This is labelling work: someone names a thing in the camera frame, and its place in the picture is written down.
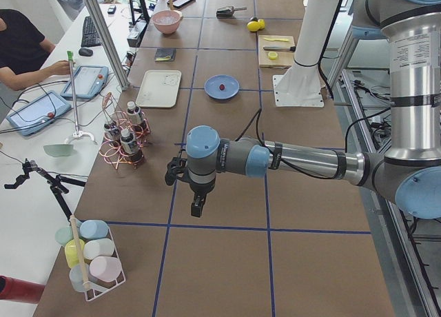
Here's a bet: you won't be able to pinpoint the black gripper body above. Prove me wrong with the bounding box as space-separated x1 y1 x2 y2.
165 151 216 199

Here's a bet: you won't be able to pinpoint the blue plastic plate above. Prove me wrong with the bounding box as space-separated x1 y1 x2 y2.
204 74 240 101

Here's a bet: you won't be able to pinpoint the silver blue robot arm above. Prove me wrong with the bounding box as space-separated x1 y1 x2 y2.
165 0 440 219

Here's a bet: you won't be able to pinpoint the bottle white cap bottom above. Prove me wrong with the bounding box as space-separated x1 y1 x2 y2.
120 128 143 163

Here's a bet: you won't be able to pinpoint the bottle white cap right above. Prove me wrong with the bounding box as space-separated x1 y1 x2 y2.
127 101 143 132

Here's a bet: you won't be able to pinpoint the cream bear tray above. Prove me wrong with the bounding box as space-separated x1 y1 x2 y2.
135 70 181 108

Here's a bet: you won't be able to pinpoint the blue plastic cup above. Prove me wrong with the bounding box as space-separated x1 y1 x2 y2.
80 220 109 240

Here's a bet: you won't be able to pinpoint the pink plastic cup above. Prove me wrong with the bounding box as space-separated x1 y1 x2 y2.
89 256 122 283

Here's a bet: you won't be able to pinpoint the white plastic cup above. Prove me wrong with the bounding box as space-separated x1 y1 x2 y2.
83 238 115 260

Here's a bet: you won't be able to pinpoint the grey yellow folded cloth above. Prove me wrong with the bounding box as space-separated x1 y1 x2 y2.
154 48 176 62

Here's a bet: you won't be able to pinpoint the light green bowl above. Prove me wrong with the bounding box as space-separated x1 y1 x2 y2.
43 143 76 157

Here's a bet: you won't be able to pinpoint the blue teach pendant far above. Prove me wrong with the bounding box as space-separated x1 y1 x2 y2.
74 65 109 100

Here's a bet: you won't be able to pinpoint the blue teach pendant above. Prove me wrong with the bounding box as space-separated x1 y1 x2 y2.
6 90 72 136
74 65 109 100

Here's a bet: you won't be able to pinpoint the yellow plastic cup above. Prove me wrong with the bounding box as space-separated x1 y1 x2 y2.
64 239 79 269

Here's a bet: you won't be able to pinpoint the wooden cutting board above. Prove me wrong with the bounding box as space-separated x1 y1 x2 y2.
258 35 296 68

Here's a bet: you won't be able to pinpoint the blue teach pendant near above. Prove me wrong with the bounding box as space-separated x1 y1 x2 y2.
6 90 72 136

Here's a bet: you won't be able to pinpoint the pink ice bowl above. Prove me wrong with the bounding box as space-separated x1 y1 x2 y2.
152 10 183 34

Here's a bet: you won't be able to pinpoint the half lemon slice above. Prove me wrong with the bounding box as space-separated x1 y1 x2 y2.
267 51 278 60

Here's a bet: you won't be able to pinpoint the black computer mouse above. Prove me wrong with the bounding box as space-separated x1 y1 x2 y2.
79 48 94 57

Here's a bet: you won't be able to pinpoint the steel muddler black tip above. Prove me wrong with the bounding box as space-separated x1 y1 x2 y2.
263 46 296 52

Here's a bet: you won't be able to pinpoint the silver grabber stick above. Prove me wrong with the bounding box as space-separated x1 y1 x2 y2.
65 50 96 145

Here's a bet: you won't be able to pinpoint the black keyboard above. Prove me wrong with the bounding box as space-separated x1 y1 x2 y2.
81 16 101 48

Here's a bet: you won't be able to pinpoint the yellow lemon front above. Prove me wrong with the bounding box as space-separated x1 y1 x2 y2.
247 21 261 32

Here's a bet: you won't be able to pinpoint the yellow lemon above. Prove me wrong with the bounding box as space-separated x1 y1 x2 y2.
247 21 261 32
258 19 265 30

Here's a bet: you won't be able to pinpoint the black ice scoop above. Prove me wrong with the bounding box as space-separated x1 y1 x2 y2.
216 6 247 18

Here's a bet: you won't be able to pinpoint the yellow plastic knife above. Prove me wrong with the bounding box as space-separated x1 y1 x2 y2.
263 37 290 43

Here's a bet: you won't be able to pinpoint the yellow lemon back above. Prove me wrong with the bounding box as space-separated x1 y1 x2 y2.
258 19 265 30

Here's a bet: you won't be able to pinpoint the seated person black shirt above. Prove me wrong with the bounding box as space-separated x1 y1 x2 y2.
1 9 70 91

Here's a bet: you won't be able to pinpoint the copper wire bottle rack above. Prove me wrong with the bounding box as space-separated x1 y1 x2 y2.
99 92 151 169

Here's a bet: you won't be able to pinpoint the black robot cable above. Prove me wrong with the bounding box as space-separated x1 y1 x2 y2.
234 106 393 180

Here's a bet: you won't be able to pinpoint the black camera tripod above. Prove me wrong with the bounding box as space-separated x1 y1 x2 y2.
3 159 87 225

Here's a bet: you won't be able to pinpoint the white wire cup rack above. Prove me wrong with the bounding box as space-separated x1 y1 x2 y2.
69 228 126 302

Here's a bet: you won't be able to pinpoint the wooden rack handle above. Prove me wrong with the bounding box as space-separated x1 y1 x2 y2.
70 215 91 292

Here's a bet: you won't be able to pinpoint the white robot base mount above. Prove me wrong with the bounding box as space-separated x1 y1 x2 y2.
274 0 342 108

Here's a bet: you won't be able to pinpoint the aluminium frame post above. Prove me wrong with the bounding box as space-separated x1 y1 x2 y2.
83 0 130 91

